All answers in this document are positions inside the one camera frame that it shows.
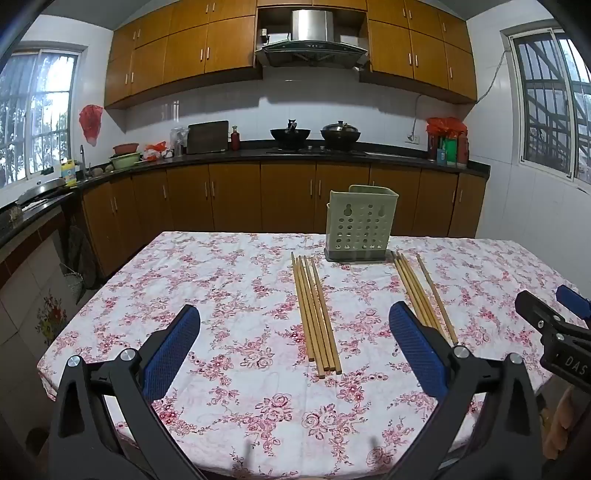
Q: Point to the small basket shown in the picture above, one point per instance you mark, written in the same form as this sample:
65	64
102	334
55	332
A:
74	284

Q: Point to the wooden chopstick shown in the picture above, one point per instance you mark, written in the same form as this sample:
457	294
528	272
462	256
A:
436	297
414	282
310	318
326	314
321	316
421	286
408	281
316	318

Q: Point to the wooden wall cabinet row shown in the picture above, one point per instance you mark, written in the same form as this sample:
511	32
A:
415	46
184	50

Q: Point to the green perforated chopstick holder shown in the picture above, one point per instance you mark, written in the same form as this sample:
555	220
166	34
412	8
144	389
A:
360	226

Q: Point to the dark cutting board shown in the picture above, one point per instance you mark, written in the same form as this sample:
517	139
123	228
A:
207	137

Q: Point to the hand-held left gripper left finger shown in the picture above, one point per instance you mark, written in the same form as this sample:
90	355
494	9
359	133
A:
171	355

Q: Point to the orange plastic bag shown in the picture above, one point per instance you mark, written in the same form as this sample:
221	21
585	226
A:
154	151

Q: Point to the yellow dish soap bottle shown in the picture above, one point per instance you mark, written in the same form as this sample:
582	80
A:
69	174

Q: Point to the red plastic bag on hook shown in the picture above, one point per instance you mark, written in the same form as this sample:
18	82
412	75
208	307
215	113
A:
91	122

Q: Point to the wooden base cabinet row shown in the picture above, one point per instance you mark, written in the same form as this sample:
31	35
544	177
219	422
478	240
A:
286	194

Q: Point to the steel range hood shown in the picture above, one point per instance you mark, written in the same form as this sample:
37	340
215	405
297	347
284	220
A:
311	37

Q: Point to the red bottle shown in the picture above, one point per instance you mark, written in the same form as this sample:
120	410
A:
235	140

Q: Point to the floral tablecloth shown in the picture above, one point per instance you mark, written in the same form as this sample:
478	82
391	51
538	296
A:
231	300

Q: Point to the green box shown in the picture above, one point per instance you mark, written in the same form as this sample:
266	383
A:
451	151

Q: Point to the barred window with white frame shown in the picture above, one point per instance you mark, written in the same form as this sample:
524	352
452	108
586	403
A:
37	115

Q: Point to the green plastic basin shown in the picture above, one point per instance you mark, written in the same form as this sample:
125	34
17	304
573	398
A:
124	160

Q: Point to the gas stove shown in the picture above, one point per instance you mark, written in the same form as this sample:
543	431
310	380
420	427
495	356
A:
318	150

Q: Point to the red plastic basin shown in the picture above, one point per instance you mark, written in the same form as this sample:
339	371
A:
125	149

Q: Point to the barred window with dark grille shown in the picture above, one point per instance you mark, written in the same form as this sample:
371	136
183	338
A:
549	101

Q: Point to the clear plastic jar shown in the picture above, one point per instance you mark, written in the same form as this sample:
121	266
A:
178	141

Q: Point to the metal faucet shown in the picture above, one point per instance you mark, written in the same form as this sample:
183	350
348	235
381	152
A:
83	159

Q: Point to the black wok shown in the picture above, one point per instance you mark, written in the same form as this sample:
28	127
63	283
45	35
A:
290	135

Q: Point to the black pot with lid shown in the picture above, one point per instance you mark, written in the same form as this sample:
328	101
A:
340	134

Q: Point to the dark kitchen countertop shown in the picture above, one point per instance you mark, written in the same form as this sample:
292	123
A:
406	161

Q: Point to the metal pot lid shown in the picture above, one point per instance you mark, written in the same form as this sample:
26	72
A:
41	190

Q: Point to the wooden chair back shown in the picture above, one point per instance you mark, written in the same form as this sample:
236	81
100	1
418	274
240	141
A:
302	309

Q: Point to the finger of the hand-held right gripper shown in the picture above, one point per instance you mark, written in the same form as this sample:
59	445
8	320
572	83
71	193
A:
575	300
531	309

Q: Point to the wall power outlet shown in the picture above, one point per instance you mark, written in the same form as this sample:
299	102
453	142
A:
412	139

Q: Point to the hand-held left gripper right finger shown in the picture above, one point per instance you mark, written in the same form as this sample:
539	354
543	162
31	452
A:
415	355

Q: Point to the person's right hand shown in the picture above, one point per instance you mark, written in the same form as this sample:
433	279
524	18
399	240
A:
558	424

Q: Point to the blue packet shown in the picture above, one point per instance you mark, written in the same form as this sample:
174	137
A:
442	156

